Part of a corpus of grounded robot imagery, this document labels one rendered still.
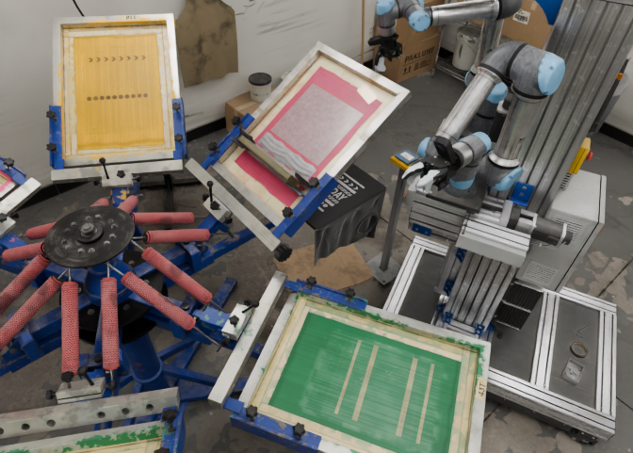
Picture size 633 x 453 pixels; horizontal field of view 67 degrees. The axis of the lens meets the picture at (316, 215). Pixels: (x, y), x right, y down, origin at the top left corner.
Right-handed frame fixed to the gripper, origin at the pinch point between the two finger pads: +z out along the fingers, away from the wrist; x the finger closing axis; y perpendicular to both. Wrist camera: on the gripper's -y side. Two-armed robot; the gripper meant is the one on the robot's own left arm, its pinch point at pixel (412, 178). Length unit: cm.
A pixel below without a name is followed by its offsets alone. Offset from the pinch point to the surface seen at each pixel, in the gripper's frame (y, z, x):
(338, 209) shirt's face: 64, -30, 66
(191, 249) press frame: 53, 42, 78
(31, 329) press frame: 55, 105, 83
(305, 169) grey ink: 33, -13, 67
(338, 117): 19, -36, 71
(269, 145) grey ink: 31, -11, 91
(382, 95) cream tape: 10, -52, 59
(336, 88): 12, -45, 82
